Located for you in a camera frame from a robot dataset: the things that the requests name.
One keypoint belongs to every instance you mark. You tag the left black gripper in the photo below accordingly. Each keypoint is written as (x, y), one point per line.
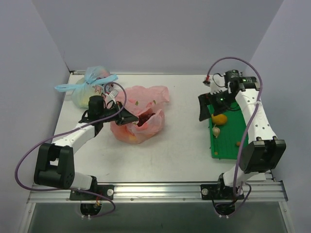
(119, 114)

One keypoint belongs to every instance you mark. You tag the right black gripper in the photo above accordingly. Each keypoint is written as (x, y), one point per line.
(209, 101)

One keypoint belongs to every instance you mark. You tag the pink plastic bag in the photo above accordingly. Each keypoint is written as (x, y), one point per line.
(148, 105)

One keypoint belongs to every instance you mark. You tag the purple fake grape bunch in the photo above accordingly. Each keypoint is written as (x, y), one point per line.
(143, 118)

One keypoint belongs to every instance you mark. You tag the fake yellow mango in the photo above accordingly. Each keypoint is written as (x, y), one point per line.
(132, 139)

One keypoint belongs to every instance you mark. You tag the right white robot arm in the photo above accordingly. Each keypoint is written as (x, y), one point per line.
(260, 149)

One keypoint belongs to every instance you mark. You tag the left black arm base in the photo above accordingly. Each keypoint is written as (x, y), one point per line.
(93, 191)

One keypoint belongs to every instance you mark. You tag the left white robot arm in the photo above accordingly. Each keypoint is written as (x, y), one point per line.
(55, 161)

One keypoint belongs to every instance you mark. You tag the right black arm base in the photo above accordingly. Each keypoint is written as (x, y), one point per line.
(221, 191)

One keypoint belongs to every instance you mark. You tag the fake yellow lemon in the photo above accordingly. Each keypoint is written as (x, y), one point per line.
(219, 119)

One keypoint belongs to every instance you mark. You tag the fake garlic bulb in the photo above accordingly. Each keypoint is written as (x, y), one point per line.
(216, 131)

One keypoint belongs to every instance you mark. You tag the blue tied plastic bag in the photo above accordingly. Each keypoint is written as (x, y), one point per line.
(97, 81)

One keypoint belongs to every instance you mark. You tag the green plastic tray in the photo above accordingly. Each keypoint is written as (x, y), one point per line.
(224, 147)

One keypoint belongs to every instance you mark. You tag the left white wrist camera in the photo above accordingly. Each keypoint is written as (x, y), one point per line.
(111, 96)

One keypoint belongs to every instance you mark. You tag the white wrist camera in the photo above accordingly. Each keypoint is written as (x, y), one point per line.
(111, 96)
(213, 86)

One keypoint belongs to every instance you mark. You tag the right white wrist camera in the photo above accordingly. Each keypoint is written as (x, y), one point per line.
(213, 86)

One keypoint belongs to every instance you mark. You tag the aluminium front rail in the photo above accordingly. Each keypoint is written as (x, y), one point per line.
(265, 191)

